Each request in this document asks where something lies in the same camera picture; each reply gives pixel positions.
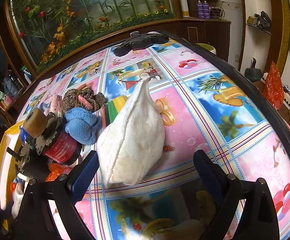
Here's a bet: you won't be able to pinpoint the dark teapot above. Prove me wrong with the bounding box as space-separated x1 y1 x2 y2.
244 57 262 82

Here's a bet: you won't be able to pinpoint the purple bottle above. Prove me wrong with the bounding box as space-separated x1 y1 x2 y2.
202 1 210 19
197 1 205 19

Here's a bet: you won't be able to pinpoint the yellow cardboard box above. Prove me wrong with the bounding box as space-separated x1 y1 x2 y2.
0 121 26 230

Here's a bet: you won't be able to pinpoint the red label motor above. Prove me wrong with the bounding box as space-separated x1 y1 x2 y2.
7 112 82 181

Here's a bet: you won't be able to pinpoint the brown knitted cloth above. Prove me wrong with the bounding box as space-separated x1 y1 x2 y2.
63 87 106 113

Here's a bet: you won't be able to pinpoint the purple bottle right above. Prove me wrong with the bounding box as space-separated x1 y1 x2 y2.
202 1 210 19

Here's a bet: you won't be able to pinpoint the black device on table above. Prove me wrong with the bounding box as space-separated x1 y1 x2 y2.
113 31 169 57

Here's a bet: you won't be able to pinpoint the flower landscape painting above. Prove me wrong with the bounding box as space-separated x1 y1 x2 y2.
9 0 174 73

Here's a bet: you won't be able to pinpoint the red plastic bag on shelf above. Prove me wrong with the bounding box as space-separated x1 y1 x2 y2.
263 61 284 111

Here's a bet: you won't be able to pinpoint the colourful patterned tablecloth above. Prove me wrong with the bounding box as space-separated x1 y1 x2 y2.
18 40 290 239

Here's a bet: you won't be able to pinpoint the purple bottle left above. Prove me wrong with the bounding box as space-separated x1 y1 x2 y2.
197 1 205 19

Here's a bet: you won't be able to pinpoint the blue knitted cloth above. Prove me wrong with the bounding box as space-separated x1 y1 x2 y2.
64 107 102 145

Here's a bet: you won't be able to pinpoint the white cloth sack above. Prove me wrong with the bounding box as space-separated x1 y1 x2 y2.
97 77 165 188

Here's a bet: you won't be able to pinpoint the orange plastic bag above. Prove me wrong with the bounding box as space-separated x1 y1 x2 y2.
45 163 72 182

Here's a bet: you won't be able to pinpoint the blue grey kettle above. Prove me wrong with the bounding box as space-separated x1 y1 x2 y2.
3 76 20 98

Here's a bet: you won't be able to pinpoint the white green bowl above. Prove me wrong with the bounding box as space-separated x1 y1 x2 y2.
197 43 217 55

